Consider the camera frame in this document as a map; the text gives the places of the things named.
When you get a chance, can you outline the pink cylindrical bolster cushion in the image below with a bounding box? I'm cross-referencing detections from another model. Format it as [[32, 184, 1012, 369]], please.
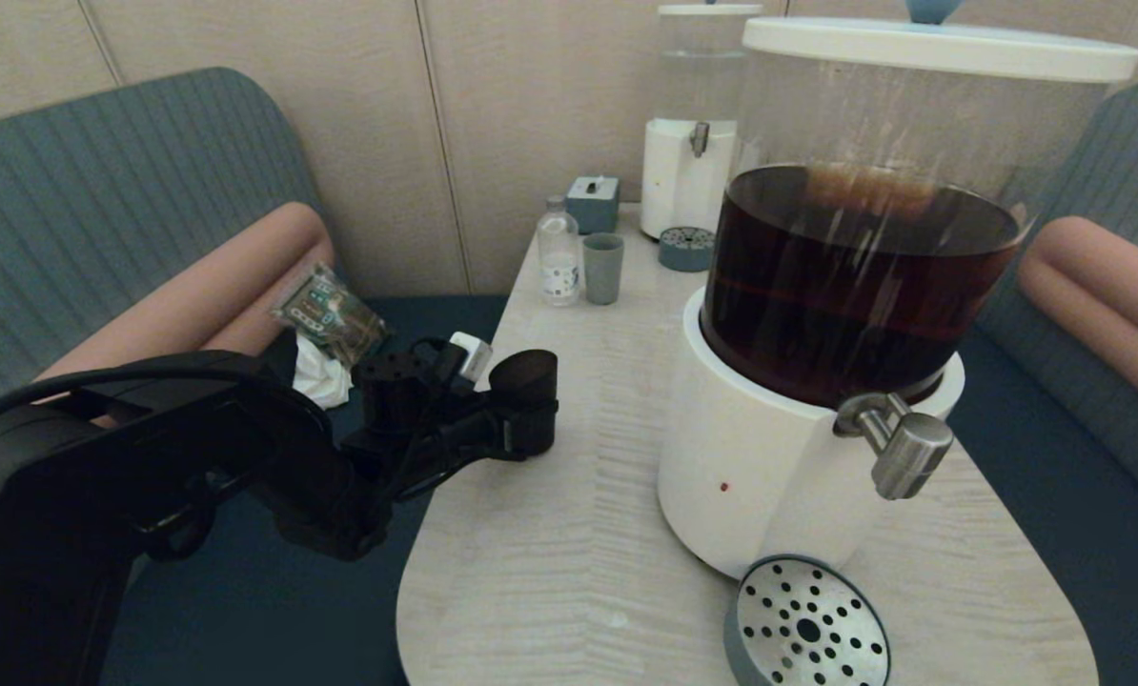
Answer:
[[202, 238, 336, 358], [1036, 215, 1138, 334], [1017, 250, 1138, 425], [40, 202, 330, 382]]

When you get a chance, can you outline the small white dispenser lid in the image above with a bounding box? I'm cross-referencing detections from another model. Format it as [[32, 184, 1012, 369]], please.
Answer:
[[658, 3, 763, 18]]

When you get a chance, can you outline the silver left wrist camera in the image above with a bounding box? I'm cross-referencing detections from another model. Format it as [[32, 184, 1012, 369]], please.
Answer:
[[450, 332, 494, 387]]

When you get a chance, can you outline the crumpled white tissue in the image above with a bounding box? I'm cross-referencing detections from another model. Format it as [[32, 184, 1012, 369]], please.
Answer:
[[291, 332, 360, 411]]

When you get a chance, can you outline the small white water dispenser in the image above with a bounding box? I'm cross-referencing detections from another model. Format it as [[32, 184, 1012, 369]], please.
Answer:
[[640, 14, 765, 242]]

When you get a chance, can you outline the large tea drink dispenser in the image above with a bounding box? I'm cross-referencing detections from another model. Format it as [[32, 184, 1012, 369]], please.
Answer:
[[657, 43, 1118, 582]]

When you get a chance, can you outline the large blue-grey drip tray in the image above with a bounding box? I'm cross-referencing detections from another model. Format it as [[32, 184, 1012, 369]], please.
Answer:
[[723, 555, 892, 686]]

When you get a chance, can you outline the dark grey tapered cup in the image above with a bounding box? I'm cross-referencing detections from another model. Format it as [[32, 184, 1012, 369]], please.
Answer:
[[488, 349, 560, 456]]

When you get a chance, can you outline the teal upholstered bench sofa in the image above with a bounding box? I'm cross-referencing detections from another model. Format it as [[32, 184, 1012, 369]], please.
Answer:
[[0, 67, 511, 686], [945, 79, 1138, 686]]

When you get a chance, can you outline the clear plastic bottle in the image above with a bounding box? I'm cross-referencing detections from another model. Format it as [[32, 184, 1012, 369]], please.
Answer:
[[537, 195, 581, 308]]

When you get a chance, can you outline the small blue-grey drip tray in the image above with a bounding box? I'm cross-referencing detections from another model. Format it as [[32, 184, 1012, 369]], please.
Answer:
[[658, 226, 718, 273]]

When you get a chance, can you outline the large white dispenser lid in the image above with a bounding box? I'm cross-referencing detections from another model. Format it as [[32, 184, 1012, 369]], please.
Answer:
[[742, 0, 1138, 84]]

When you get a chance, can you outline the grey-green plastic cup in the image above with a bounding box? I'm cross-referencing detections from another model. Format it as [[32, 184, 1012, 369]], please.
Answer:
[[582, 233, 625, 306]]

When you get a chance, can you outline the large metal dispenser tap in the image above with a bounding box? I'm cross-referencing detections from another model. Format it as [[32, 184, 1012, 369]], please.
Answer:
[[831, 391, 953, 501]]

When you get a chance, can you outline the blue-grey square box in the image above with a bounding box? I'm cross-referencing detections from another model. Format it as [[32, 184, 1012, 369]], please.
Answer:
[[566, 175, 620, 235]]

